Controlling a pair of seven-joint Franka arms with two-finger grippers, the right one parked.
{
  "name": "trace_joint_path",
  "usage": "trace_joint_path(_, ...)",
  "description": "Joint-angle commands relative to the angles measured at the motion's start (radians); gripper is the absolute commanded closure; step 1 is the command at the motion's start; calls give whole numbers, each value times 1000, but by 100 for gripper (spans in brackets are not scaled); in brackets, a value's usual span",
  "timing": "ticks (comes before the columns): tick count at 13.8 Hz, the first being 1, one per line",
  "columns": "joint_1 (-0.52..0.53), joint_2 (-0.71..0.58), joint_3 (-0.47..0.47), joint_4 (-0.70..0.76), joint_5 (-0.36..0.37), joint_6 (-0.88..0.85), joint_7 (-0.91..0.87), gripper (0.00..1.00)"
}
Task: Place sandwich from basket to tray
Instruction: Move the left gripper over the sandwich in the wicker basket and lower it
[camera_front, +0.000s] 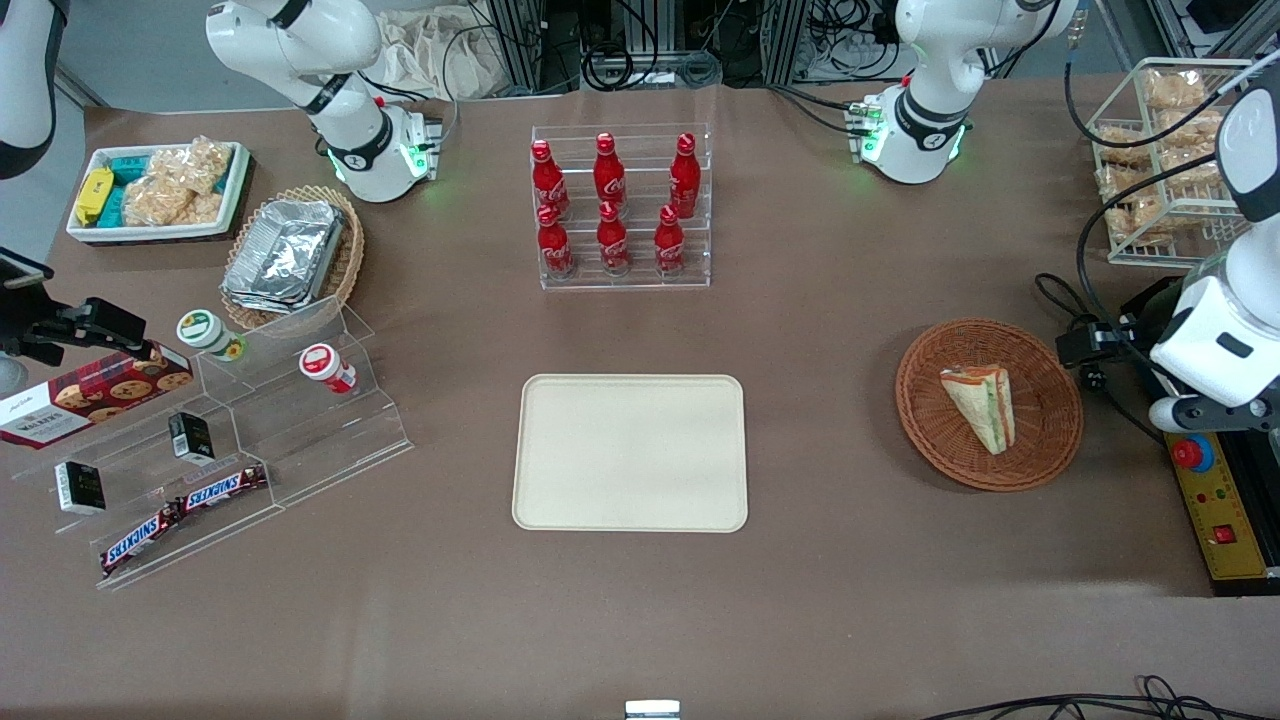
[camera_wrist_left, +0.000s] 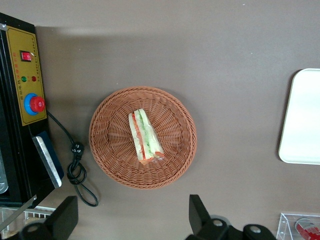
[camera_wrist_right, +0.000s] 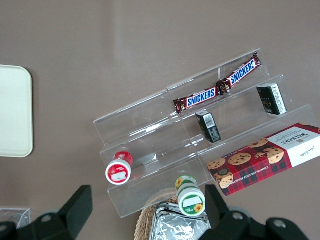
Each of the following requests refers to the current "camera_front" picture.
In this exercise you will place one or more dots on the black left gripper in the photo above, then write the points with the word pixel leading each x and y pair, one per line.
pixel 1150 322

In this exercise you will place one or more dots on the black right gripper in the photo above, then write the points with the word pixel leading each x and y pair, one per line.
pixel 22 318

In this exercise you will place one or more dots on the triangular sandwich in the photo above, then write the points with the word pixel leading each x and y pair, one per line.
pixel 985 405

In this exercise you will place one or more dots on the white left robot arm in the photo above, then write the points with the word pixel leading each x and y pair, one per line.
pixel 925 100

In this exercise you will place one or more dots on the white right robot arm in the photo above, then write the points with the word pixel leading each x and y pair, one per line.
pixel 355 150

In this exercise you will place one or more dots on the brown round wicker basket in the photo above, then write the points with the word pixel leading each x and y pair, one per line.
pixel 1050 400

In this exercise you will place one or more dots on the white rectangular snack tray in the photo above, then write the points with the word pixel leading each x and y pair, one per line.
pixel 150 232

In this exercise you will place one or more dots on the light oval wicker basket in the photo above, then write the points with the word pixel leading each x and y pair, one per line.
pixel 350 260

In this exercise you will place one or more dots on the beige rectangular tray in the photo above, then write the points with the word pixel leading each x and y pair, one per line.
pixel 630 455

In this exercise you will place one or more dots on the red cookie box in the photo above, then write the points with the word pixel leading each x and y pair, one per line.
pixel 90 400

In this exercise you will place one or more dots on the green lid cup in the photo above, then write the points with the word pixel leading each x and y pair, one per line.
pixel 203 330

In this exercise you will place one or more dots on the teal snack pack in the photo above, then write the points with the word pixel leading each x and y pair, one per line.
pixel 113 207
pixel 128 168

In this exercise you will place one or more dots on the yellow snack pack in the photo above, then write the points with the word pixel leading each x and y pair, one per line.
pixel 93 195

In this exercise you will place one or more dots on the clear rice cracker bag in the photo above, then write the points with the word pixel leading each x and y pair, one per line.
pixel 165 203
pixel 200 165

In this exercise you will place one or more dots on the small black box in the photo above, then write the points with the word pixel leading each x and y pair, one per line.
pixel 190 437
pixel 80 487

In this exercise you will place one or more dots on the bagged fried snack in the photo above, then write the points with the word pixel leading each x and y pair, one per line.
pixel 1138 222
pixel 1125 183
pixel 1122 145
pixel 1190 127
pixel 1173 88
pixel 1190 165

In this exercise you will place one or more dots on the red emergency stop button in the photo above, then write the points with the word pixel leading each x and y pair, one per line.
pixel 1192 454

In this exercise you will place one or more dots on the aluminium foil container stack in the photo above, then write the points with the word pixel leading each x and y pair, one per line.
pixel 285 255

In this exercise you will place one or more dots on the Snickers chocolate bar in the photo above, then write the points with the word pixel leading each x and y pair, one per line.
pixel 222 487
pixel 140 540

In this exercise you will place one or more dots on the red lid cup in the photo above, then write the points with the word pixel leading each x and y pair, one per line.
pixel 322 365

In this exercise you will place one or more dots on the black appliance with yellow panel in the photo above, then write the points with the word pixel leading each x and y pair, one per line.
pixel 1225 500

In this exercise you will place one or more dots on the clear acrylic step display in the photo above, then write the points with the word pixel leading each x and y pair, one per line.
pixel 320 440

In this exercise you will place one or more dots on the beige crumpled cloth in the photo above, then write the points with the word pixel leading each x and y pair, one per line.
pixel 430 55

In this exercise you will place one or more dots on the red cola bottle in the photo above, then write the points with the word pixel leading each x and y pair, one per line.
pixel 609 178
pixel 612 245
pixel 669 245
pixel 554 248
pixel 684 180
pixel 548 185

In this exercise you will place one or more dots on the clear acrylic bottle rack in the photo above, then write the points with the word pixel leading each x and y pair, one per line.
pixel 640 280

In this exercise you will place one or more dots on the aluminium frame post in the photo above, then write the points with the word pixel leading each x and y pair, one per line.
pixel 787 40
pixel 515 45

